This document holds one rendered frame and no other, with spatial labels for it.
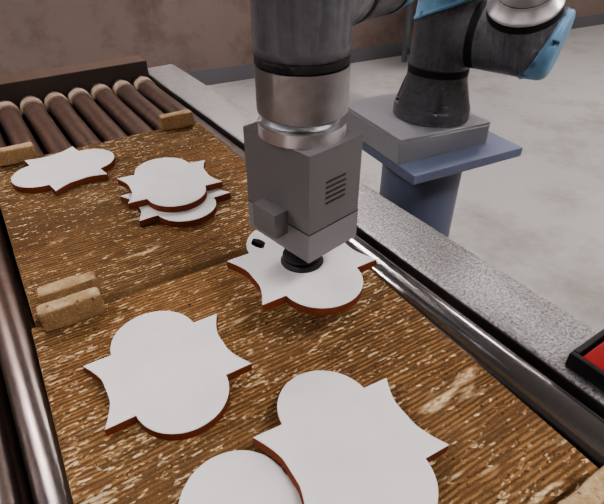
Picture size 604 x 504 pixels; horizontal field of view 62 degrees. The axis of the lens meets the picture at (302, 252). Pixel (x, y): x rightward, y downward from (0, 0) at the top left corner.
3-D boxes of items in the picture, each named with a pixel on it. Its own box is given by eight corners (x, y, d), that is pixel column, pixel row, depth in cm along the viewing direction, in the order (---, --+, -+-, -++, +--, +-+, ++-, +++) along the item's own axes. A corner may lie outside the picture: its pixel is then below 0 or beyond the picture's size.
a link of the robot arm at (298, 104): (299, 84, 35) (229, 59, 40) (300, 145, 38) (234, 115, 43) (370, 62, 39) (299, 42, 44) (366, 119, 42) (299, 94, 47)
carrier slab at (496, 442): (322, 237, 66) (322, 227, 65) (620, 503, 38) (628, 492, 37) (35, 339, 51) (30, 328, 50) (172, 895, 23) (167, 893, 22)
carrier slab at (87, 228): (197, 128, 95) (196, 120, 94) (318, 231, 67) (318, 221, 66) (-8, 175, 80) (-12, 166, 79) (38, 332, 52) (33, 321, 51)
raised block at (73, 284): (99, 287, 56) (93, 267, 54) (103, 296, 54) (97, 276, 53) (41, 306, 53) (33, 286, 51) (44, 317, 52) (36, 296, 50)
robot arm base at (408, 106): (425, 96, 111) (433, 49, 105) (483, 116, 101) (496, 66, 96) (377, 110, 103) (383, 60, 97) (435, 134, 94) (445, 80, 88)
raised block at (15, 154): (36, 156, 82) (31, 140, 81) (38, 160, 81) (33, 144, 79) (-4, 165, 80) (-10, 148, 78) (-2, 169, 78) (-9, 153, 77)
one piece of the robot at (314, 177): (205, 90, 40) (224, 254, 50) (279, 121, 35) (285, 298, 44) (296, 65, 45) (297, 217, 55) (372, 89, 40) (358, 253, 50)
